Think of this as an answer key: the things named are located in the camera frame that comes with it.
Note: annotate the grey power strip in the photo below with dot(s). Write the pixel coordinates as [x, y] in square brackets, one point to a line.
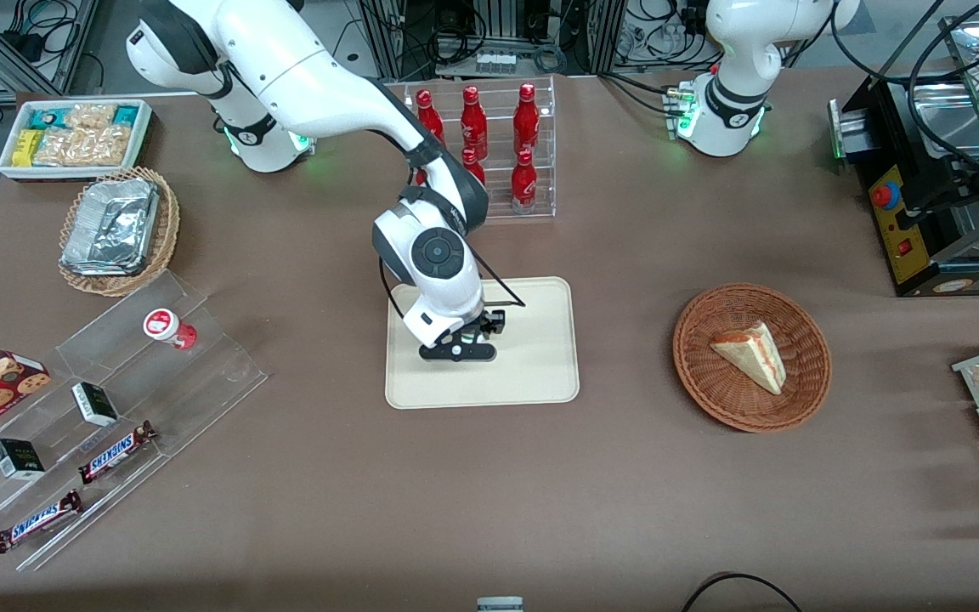
[496, 61]

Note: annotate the white plastic snack bin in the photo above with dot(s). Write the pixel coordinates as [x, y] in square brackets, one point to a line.
[145, 144]

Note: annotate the clear acrylic bottle rack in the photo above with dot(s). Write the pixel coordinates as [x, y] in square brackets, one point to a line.
[540, 204]

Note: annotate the black machine with yellow panel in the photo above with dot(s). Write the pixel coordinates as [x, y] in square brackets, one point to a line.
[906, 246]

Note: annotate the light wicker basket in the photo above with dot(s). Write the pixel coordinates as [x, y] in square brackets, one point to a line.
[168, 229]

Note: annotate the teal snack packet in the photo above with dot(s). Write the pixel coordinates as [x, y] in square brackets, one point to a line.
[46, 118]
[126, 116]

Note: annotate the round brown wicker basket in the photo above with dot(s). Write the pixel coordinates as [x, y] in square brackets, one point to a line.
[710, 382]

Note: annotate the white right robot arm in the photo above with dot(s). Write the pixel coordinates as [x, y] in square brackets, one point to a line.
[302, 76]

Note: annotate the small rice cracker bag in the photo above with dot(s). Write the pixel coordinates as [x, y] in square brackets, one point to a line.
[90, 116]

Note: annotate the wrapped triangle sandwich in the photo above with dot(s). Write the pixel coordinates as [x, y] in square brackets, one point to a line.
[753, 355]

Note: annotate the silver foil trays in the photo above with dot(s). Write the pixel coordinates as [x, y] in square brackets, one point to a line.
[111, 225]

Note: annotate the red cola bottle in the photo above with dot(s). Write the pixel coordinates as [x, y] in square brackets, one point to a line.
[428, 115]
[472, 166]
[473, 126]
[526, 123]
[523, 185]

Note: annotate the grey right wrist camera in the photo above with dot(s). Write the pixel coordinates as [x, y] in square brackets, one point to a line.
[455, 352]

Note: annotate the Snickers chocolate bar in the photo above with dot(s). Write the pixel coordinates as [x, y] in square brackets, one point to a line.
[116, 452]
[37, 521]

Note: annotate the red lid yogurt cup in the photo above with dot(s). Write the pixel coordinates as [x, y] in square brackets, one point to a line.
[165, 326]

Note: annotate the aluminium frame cabinet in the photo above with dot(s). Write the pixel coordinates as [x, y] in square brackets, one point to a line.
[455, 25]

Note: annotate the beige plastic tray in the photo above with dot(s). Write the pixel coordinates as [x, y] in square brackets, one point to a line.
[540, 357]

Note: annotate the yellow snack packet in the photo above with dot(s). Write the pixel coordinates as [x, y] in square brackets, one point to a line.
[26, 148]

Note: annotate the large rice cracker bag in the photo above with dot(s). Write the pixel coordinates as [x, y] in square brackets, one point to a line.
[82, 148]

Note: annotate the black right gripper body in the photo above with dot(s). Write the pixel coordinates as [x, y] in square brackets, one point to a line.
[490, 322]

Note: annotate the clear acrylic stepped display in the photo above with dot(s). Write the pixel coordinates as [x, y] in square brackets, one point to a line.
[200, 374]

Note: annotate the small black box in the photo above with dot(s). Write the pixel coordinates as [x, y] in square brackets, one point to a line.
[18, 459]
[95, 405]

